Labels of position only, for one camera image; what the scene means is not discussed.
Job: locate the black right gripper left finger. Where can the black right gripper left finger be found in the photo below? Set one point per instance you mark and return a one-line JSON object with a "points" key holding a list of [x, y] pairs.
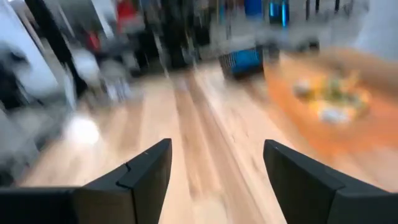
{"points": [[149, 174]]}

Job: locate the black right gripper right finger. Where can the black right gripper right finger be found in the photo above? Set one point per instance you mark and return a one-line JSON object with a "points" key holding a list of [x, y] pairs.
{"points": [[295, 186]]}

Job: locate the yellow crayon box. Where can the yellow crayon box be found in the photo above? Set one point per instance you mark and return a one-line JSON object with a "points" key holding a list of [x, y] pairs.
{"points": [[335, 113], [311, 88]]}

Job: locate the orange translucent plastic bin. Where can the orange translucent plastic bin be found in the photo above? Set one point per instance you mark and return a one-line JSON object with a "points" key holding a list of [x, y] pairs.
{"points": [[286, 102]]}

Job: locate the small black mesh basket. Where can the small black mesh basket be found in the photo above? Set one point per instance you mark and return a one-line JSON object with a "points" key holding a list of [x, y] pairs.
{"points": [[225, 67]]}

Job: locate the white round lamp bulb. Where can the white round lamp bulb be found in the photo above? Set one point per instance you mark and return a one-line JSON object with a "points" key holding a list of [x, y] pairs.
{"points": [[82, 130]]}

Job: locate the red object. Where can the red object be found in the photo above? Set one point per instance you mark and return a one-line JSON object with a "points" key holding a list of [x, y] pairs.
{"points": [[93, 40]]}

